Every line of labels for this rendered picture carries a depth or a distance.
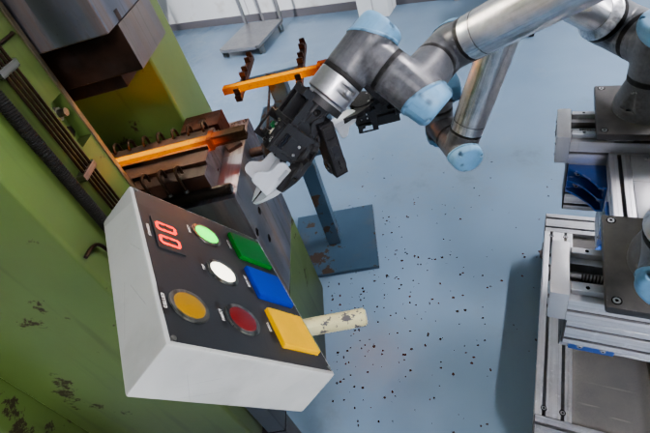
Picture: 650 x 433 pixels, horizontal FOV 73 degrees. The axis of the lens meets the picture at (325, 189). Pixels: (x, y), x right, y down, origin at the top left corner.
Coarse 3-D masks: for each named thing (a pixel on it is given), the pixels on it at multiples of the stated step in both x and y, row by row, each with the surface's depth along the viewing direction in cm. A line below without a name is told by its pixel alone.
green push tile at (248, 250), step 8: (232, 240) 78; (240, 240) 80; (248, 240) 83; (240, 248) 77; (248, 248) 79; (256, 248) 82; (240, 256) 75; (248, 256) 76; (256, 256) 79; (264, 256) 81; (256, 264) 78; (264, 264) 78
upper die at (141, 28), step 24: (144, 0) 97; (120, 24) 84; (144, 24) 94; (72, 48) 86; (96, 48) 86; (120, 48) 86; (144, 48) 92; (72, 72) 89; (96, 72) 90; (120, 72) 90
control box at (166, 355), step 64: (128, 192) 70; (128, 256) 60; (192, 256) 65; (128, 320) 53; (192, 320) 51; (256, 320) 61; (128, 384) 47; (192, 384) 50; (256, 384) 56; (320, 384) 63
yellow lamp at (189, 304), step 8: (176, 296) 53; (184, 296) 54; (192, 296) 55; (176, 304) 52; (184, 304) 52; (192, 304) 54; (200, 304) 55; (184, 312) 51; (192, 312) 52; (200, 312) 54
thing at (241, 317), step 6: (234, 306) 60; (234, 312) 59; (240, 312) 60; (246, 312) 61; (234, 318) 58; (240, 318) 58; (246, 318) 59; (252, 318) 61; (240, 324) 57; (246, 324) 58; (252, 324) 59; (246, 330) 57; (252, 330) 58
